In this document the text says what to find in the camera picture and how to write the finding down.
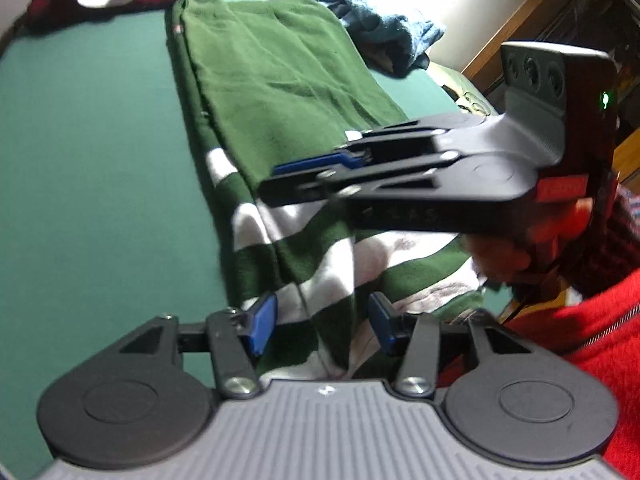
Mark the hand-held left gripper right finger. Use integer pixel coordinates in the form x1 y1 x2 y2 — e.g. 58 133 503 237
367 291 533 402

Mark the green cardigan with white stripes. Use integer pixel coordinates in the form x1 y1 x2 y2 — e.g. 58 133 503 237
167 0 496 381

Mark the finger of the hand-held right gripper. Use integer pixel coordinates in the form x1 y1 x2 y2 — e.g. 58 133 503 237
256 151 462 208
273 115 452 177

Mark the wooden frame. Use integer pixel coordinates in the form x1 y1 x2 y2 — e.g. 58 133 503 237
461 0 616 98

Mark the person's right hand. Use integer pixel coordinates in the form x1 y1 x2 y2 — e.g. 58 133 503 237
462 200 597 291

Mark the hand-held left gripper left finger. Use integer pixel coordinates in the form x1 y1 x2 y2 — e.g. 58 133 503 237
116 292 279 401

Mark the person's right forearm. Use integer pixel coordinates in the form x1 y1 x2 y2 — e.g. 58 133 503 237
552 182 640 308

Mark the blue sweater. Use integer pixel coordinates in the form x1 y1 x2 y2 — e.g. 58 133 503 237
295 0 446 78

